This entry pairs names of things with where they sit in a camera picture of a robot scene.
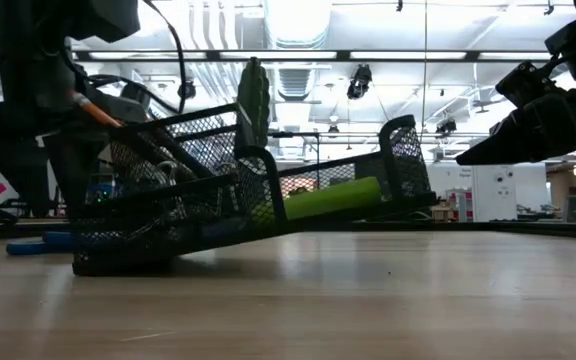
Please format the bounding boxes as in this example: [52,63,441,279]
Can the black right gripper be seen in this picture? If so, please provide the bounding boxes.
[455,80,576,167]

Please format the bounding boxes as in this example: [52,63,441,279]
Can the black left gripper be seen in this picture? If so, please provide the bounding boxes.
[0,42,112,221]

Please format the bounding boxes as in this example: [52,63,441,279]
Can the orange pencil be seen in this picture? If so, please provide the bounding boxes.
[66,89,125,129]

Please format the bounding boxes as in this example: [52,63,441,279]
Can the blue handled scissors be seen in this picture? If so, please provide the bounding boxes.
[5,229,77,257]

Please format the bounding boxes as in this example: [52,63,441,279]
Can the small black binder clip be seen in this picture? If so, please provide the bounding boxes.
[153,158,180,189]

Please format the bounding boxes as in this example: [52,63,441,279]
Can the green sticky note pad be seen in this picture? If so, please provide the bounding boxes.
[255,175,383,224]

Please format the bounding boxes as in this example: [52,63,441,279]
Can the black mesh desk organizer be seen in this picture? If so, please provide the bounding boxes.
[70,102,439,278]

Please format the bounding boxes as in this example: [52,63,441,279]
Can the white cabinet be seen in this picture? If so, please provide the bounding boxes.
[470,164,549,223]

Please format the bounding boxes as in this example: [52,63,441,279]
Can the green cactus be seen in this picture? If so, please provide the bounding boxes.
[235,56,272,149]

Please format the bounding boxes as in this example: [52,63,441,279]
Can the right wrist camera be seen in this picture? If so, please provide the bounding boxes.
[495,60,557,109]

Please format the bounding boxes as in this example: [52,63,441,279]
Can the black aluminium table frame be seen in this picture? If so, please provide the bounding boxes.
[0,217,576,242]

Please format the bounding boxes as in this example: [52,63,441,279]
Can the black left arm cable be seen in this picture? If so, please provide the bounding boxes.
[140,0,188,115]

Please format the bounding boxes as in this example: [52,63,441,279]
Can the hanging black ceiling camera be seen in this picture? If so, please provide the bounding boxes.
[346,63,373,100]

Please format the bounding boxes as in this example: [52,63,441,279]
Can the ceiling air duct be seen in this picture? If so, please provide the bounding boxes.
[262,0,334,49]

